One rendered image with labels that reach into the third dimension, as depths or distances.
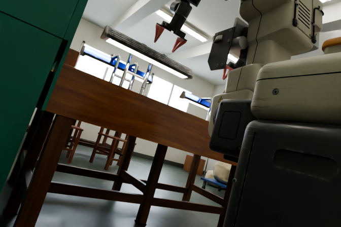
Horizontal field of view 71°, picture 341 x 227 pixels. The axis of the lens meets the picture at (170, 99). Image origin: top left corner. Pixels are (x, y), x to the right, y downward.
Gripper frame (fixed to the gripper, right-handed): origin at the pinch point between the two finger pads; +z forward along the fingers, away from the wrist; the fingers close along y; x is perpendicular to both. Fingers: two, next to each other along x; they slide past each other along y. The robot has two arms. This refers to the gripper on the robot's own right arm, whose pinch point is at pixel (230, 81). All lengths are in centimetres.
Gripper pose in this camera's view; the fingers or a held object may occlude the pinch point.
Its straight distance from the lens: 131.1
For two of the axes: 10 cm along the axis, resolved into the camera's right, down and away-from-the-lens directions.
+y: -8.0, -3.3, -5.0
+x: 3.5, 4.2, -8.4
